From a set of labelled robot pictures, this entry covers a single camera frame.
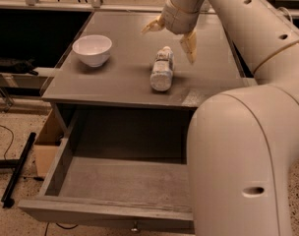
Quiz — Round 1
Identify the blue plastic water bottle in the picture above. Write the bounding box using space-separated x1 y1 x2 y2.
149 46 174 91

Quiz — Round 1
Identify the metal drawer knob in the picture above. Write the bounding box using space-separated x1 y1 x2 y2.
131 221 140 233

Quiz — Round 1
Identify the grey wooden cabinet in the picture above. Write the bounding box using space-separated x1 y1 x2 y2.
43 12 251 148

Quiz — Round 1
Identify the open grey top drawer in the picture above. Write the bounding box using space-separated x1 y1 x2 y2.
19 112 194 233

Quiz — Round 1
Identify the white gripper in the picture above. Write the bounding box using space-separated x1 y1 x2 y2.
141 0 200 64

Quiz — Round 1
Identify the black cloth on rail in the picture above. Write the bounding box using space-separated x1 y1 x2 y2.
0 57 38 76

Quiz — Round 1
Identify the white cable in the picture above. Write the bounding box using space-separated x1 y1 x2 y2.
276 5 295 25

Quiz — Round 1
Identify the black metal stand bar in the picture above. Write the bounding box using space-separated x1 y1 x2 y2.
0 132 36 208

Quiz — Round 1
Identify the brown cardboard box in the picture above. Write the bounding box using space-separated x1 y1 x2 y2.
33 110 63 178

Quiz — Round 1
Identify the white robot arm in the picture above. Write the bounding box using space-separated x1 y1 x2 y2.
144 0 299 236

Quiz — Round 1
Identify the black floor cable left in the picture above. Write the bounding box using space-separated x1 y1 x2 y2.
0 121 16 162

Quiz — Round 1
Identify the white ceramic bowl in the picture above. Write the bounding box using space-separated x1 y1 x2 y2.
72 34 112 67

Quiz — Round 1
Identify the aluminium frame rail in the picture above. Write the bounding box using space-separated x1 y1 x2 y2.
0 0 299 20

